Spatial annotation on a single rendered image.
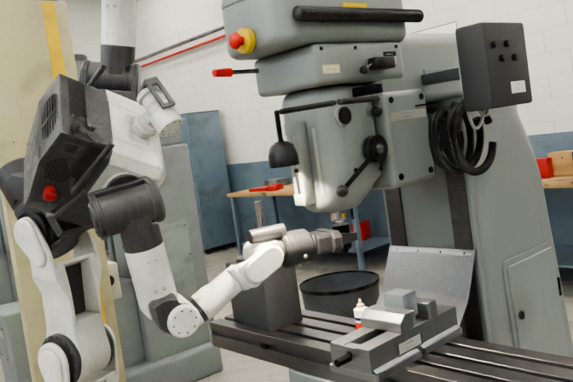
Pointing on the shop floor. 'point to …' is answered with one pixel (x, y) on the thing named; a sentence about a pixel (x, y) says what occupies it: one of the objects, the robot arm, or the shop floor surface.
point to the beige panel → (43, 66)
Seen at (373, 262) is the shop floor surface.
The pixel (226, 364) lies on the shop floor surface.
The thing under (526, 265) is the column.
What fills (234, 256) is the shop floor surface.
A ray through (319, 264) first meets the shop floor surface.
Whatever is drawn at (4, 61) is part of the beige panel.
